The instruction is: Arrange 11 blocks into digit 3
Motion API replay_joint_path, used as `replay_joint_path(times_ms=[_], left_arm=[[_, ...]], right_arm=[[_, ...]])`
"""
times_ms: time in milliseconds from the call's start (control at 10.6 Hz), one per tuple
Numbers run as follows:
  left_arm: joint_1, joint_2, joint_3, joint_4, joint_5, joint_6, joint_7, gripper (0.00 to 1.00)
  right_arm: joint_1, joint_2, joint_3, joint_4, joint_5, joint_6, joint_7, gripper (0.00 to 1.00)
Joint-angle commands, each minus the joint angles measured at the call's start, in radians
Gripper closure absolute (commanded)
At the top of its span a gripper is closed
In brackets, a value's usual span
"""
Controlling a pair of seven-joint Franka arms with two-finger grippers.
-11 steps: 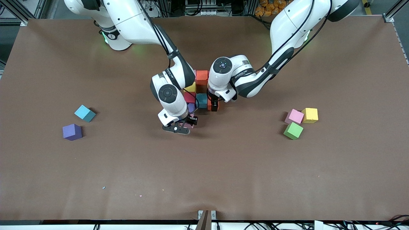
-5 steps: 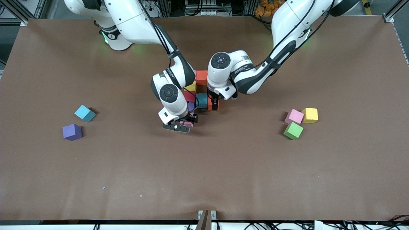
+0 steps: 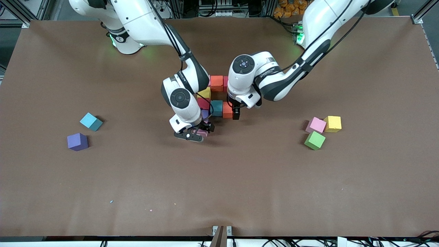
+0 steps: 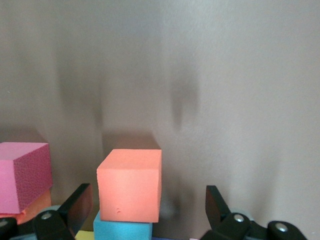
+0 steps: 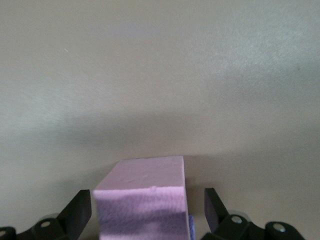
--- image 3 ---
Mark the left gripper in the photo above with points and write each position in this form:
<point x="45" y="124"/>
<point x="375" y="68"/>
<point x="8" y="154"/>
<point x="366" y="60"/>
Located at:
<point x="236" y="111"/>

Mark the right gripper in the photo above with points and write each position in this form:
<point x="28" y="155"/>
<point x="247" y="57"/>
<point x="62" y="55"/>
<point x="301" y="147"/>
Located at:
<point x="208" y="126"/>

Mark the pink foam cube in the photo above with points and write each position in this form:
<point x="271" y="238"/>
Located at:
<point x="316" y="125"/>
<point x="203" y="133"/>

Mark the orange foam cube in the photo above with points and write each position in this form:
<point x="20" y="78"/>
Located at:
<point x="227" y="109"/>
<point x="216" y="83"/>

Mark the purple foam cube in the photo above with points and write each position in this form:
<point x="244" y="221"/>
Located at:
<point x="76" y="141"/>
<point x="205" y="114"/>

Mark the cyan foam cube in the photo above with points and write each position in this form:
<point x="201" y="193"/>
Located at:
<point x="216" y="108"/>
<point x="91" y="121"/>

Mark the red foam cube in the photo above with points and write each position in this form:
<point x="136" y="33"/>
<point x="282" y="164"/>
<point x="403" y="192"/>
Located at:
<point x="203" y="103"/>
<point x="225" y="83"/>

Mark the yellow foam cube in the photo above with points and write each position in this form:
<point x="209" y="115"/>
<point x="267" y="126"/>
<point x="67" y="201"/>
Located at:
<point x="333" y="124"/>
<point x="206" y="93"/>

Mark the green foam cube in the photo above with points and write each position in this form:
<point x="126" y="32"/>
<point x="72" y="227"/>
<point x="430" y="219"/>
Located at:
<point x="315" y="140"/>

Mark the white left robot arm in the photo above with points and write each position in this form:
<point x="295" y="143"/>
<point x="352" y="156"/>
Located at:
<point x="274" y="79"/>

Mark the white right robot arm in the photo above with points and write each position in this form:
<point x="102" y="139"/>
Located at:
<point x="151" y="24"/>

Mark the bag of oranges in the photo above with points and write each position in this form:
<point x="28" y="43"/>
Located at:
<point x="291" y="8"/>

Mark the small white box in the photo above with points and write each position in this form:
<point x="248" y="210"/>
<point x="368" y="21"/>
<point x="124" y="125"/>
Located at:
<point x="342" y="242"/>

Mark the perforated metal edge rail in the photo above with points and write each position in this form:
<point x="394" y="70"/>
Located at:
<point x="430" y="46"/>

